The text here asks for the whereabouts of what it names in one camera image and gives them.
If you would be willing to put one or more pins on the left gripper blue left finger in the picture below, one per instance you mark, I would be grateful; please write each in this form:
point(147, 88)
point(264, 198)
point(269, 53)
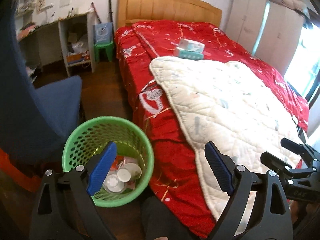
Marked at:
point(98, 167)

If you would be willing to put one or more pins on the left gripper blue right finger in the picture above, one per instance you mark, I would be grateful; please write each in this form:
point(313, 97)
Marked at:
point(221, 167)

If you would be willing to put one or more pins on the clear plastic lid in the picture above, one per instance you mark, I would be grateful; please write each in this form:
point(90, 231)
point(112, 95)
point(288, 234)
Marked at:
point(113, 184)

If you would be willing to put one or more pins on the white paper cup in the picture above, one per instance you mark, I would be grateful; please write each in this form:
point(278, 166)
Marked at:
point(124, 175)

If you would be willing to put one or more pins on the pink paper package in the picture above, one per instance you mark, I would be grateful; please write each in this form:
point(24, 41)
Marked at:
point(128, 160)

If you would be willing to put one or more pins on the white plastic bowl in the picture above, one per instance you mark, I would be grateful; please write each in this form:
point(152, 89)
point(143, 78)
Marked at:
point(134, 170)

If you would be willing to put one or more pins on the orange red foil bag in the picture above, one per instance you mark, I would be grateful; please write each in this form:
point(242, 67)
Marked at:
point(117, 163)

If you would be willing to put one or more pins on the person's right hand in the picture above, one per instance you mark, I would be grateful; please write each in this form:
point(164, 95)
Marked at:
point(297, 207)

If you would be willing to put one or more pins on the green plastic mesh wastebasket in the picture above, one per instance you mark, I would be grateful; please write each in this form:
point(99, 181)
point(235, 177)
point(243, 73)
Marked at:
point(97, 144)

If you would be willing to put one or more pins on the red patterned duvet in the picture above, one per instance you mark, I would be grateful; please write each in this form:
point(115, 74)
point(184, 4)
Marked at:
point(162, 109)

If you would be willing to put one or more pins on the white quilted blanket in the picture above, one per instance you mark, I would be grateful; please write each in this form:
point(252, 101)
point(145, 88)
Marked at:
point(225, 103)

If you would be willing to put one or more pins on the blue office chair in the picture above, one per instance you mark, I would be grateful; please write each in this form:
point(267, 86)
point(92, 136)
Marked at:
point(35, 122)

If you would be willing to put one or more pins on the teal tissue box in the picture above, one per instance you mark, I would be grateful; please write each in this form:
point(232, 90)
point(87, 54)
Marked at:
point(185, 54)

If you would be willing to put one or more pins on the green plastic stool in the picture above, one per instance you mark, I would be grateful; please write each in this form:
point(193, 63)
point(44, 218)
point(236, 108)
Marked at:
point(107, 48)

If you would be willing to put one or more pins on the white tissue pack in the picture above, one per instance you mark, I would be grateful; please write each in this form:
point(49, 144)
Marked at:
point(191, 45)

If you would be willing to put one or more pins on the white shelf desk unit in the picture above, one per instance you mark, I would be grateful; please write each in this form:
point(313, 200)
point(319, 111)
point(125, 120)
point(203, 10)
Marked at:
point(48, 43)

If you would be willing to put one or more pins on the blue paper bag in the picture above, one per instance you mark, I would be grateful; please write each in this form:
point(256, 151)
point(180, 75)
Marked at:
point(103, 32)

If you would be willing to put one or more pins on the white wardrobe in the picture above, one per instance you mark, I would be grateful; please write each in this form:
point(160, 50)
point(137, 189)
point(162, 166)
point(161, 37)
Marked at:
point(267, 30)

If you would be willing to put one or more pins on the black sword stick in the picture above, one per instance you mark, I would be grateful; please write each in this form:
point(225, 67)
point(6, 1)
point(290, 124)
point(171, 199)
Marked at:
point(110, 13)

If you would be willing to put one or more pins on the wooden bed headboard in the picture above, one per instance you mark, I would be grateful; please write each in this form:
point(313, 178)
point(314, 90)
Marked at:
point(132, 11)

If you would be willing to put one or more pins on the window with dark frame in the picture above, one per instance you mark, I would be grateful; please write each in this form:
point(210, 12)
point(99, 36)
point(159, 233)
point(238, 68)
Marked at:
point(304, 66)

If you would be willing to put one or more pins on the red handled stick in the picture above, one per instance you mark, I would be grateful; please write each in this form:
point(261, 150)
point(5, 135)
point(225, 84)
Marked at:
point(96, 13)

